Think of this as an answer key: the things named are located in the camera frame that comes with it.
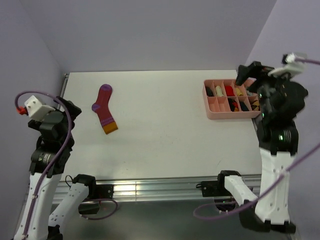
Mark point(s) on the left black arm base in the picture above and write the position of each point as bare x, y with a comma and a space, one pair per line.
91, 205

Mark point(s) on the aluminium frame rail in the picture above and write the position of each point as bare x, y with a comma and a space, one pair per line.
158, 189

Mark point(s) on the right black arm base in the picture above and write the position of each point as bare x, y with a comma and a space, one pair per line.
222, 198

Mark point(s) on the grey rolled sock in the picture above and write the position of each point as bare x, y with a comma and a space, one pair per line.
250, 94

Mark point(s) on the navy rolled sock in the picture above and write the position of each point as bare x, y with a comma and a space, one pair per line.
243, 106

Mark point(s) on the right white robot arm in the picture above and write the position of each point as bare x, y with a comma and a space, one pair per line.
268, 211

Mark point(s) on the maroon purple orange sock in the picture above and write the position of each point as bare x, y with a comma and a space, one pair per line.
101, 108

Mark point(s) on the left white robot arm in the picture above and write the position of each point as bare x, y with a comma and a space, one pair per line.
48, 161

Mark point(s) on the argyle rolled sock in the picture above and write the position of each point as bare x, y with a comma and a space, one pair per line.
255, 106

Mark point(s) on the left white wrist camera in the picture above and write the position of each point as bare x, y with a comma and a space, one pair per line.
35, 108

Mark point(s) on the black orange rolled sock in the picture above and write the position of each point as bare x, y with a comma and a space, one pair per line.
233, 105

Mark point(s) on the red rolled sock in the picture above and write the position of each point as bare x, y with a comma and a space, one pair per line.
229, 91

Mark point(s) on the yellow rolled sock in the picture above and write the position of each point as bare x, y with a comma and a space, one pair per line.
239, 92

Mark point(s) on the pink divided organizer box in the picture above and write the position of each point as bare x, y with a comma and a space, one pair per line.
217, 108

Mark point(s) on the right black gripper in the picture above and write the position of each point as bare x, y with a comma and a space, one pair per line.
255, 69

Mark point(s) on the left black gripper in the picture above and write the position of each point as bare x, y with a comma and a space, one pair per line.
73, 110

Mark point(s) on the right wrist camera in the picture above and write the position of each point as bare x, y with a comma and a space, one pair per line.
291, 65

